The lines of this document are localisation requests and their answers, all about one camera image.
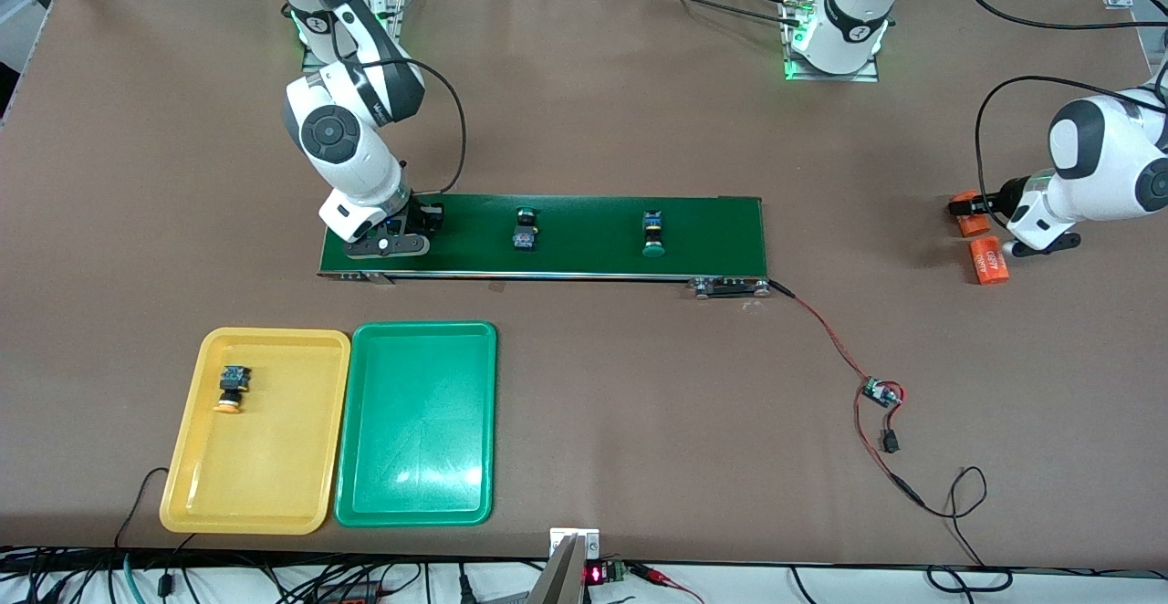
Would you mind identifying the green plastic tray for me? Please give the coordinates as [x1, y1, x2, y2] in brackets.
[334, 321, 498, 528]

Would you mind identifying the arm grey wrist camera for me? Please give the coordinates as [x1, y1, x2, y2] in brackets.
[342, 232, 432, 260]
[1002, 230, 1083, 259]

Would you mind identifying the black inline switch red lead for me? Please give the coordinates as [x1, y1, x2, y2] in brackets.
[878, 396, 907, 455]

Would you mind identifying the red black conveyor wire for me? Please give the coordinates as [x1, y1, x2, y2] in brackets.
[766, 279, 873, 386]

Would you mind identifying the small black circuit board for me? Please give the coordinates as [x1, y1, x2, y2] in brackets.
[861, 376, 905, 410]

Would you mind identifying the orange cylinder marked 4680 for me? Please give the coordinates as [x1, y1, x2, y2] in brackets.
[967, 236, 1011, 286]
[949, 190, 993, 239]

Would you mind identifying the yellow plastic tray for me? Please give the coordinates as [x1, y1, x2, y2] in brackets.
[160, 328, 352, 536]

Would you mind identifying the red clip lead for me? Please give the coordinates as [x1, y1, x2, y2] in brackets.
[628, 562, 705, 604]

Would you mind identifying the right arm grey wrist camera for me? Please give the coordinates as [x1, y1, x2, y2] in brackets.
[342, 232, 432, 260]

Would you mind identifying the thin black looped cable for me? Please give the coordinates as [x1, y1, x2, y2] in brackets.
[922, 465, 1014, 594]

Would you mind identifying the tangled black cable bundle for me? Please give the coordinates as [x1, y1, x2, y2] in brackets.
[0, 545, 548, 604]

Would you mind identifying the silver bracket plate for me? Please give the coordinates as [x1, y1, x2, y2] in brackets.
[550, 528, 600, 559]

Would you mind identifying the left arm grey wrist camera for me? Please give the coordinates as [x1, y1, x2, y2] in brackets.
[1002, 230, 1083, 259]

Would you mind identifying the thin black table cable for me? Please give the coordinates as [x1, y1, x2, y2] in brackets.
[113, 467, 197, 555]

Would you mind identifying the green conveyor belt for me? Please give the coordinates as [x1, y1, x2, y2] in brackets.
[317, 192, 773, 300]

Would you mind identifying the grey metal bar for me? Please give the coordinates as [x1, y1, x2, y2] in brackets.
[527, 535, 587, 604]

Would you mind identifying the red black power wire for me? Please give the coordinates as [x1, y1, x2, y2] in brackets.
[854, 392, 927, 508]

